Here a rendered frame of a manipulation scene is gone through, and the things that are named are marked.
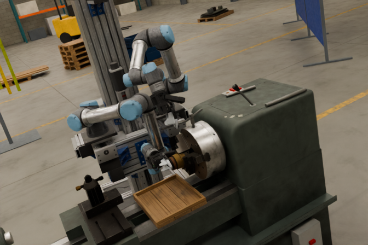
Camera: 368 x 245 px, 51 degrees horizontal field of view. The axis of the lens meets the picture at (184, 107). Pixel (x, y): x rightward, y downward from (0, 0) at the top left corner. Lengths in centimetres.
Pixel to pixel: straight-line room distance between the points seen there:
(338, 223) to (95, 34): 228
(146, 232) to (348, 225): 173
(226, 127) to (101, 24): 114
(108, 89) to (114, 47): 29
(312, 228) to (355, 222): 77
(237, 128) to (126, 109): 64
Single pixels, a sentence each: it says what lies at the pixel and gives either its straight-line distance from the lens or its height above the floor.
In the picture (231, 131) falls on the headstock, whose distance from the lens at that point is 204.
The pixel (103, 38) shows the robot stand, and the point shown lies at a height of 174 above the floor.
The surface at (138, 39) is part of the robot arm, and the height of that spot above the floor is 173.
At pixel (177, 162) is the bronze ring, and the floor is 110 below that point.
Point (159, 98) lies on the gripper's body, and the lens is 196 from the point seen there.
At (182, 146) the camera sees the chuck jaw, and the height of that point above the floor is 114.
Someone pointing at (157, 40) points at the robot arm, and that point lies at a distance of 236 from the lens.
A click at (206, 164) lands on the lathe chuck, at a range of 207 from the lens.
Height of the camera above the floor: 208
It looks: 20 degrees down
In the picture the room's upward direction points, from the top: 14 degrees counter-clockwise
